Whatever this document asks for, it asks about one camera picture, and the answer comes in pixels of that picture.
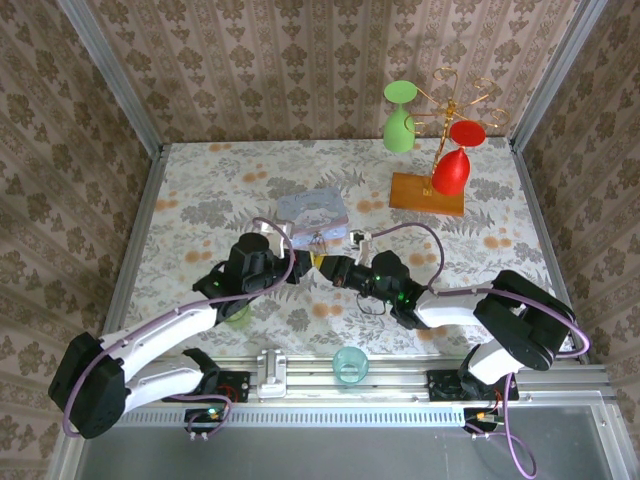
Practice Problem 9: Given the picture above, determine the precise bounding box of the green plastic cup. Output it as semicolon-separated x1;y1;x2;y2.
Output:
224;304;251;329

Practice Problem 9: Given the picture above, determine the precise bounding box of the floral tablecloth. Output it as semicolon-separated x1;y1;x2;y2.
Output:
102;138;576;359

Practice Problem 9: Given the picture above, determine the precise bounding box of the teal glass cup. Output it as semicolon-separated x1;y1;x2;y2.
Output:
332;345;370;388

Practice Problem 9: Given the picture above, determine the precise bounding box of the white clamp latch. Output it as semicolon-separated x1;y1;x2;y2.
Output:
256;349;289;400

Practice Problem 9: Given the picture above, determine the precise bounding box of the red wine glass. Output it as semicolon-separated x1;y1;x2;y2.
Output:
430;119;487;196

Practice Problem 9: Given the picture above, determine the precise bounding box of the green wine glass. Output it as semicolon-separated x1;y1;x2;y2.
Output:
382;81;420;153

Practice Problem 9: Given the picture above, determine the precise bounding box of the left controller circuit board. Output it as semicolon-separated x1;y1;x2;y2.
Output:
183;407;232;442

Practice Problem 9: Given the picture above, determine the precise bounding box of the controller circuit board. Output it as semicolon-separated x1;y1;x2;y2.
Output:
462;406;504;442
183;407;232;442

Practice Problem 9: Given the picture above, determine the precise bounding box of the right controller circuit board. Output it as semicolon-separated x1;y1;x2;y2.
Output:
462;406;504;442

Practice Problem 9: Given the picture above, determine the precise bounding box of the grey metal panel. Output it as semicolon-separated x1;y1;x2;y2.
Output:
49;424;640;480

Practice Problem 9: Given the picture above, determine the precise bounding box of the thin black wire loop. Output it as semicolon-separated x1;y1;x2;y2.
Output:
356;293;387;317

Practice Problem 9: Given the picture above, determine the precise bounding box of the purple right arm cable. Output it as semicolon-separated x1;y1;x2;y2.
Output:
362;222;592;477

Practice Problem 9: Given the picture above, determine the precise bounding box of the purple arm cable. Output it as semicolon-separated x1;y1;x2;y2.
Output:
362;222;592;477
62;216;296;440

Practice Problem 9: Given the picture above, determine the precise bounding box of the gold wire rack wooden base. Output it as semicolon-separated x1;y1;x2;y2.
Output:
388;67;512;217

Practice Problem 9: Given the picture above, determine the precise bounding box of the aluminium table edge rail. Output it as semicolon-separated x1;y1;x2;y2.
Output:
119;352;619;405

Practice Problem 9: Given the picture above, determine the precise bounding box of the aluminium side rail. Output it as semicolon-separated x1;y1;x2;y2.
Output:
99;144;169;346
508;139;591;364

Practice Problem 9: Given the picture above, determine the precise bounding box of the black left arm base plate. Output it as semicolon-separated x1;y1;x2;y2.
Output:
167;370;251;404

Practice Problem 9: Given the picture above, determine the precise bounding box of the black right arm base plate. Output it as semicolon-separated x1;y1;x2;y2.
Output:
427;369;520;403

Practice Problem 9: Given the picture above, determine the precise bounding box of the grey slotted cable duct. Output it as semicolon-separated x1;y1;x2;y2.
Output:
119;405;466;427

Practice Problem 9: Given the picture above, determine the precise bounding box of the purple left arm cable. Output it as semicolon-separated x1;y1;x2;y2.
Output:
62;216;296;440

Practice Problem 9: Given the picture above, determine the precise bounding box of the aluminium corner post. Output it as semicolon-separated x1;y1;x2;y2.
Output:
508;0;612;151
55;0;166;151

